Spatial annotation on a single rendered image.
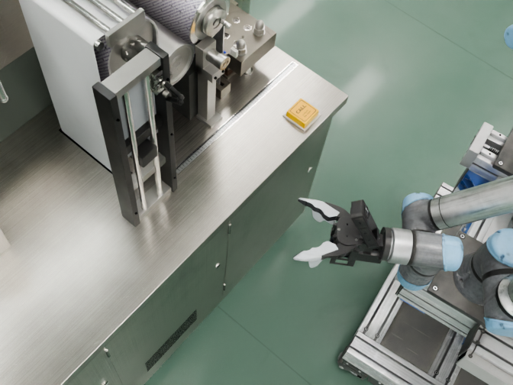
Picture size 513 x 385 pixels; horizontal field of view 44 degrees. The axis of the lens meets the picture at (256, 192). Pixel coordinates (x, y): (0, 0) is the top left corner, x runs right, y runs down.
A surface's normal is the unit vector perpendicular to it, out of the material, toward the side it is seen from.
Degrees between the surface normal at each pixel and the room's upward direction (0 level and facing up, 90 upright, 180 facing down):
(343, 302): 0
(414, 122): 0
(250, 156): 0
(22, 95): 90
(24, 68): 90
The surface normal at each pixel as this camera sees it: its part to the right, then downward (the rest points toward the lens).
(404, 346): 0.07, -0.49
